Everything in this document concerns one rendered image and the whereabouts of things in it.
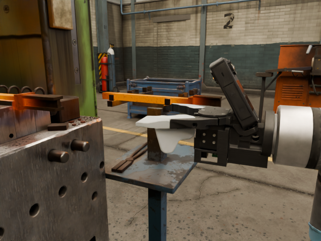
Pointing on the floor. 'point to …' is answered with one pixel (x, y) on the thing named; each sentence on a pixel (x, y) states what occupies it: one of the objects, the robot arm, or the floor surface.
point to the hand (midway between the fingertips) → (153, 111)
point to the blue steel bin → (161, 90)
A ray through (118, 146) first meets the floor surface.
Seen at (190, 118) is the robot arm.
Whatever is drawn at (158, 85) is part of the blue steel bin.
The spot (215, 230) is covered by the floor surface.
